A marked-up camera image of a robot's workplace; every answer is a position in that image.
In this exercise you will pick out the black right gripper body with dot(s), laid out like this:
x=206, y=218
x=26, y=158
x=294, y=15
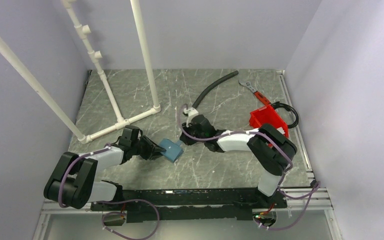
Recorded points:
x=191, y=130

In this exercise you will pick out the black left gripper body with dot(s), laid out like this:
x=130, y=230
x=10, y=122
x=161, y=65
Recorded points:
x=135, y=146

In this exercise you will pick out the blue card holder wallet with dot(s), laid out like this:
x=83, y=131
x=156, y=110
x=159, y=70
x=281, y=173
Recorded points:
x=173, y=150

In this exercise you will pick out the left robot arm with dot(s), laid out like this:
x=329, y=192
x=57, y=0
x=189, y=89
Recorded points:
x=73, y=182

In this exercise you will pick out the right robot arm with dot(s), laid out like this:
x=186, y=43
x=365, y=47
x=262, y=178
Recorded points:
x=271, y=148

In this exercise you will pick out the black base bar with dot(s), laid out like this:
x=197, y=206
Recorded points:
x=188, y=213

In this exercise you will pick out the red plastic bin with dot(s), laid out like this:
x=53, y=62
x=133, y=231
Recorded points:
x=267, y=115

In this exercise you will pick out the red-handled adjustable wrench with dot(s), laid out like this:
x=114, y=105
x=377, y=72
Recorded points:
x=247, y=84

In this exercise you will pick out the aluminium rail at right edge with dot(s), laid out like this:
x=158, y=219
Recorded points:
x=302, y=173

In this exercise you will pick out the aluminium rail at front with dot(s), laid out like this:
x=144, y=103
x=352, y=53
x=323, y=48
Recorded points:
x=242, y=198

